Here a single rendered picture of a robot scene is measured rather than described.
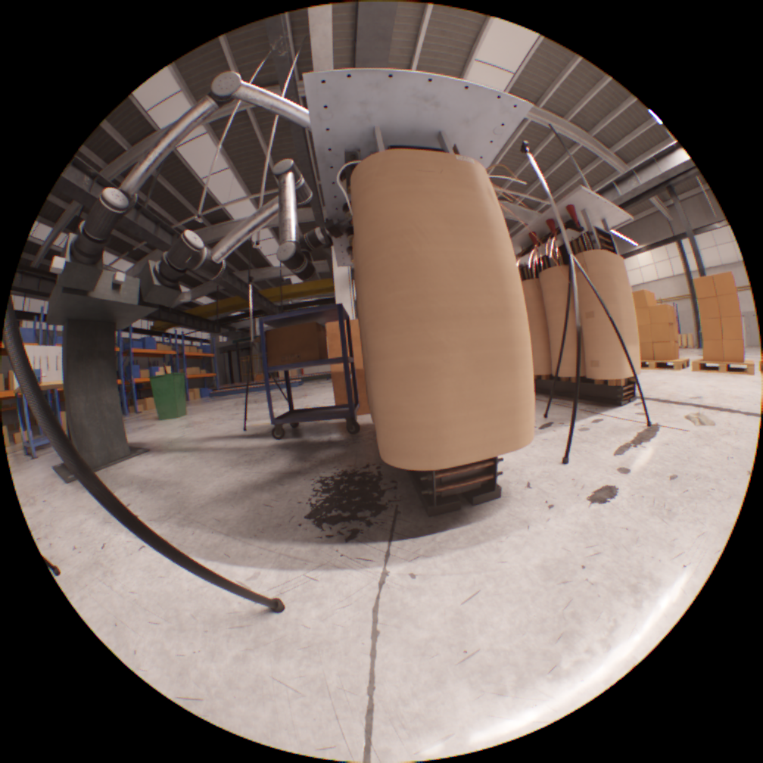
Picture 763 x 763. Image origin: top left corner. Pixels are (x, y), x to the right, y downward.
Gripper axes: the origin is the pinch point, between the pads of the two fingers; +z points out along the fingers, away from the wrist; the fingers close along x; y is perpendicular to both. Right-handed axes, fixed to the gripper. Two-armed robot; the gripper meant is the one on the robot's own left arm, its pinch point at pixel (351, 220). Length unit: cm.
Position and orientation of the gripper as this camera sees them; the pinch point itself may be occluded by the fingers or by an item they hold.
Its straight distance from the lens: 141.1
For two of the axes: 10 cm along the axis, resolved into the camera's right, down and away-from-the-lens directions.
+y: -3.1, -9.5, -0.1
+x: 2.5, -1.0, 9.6
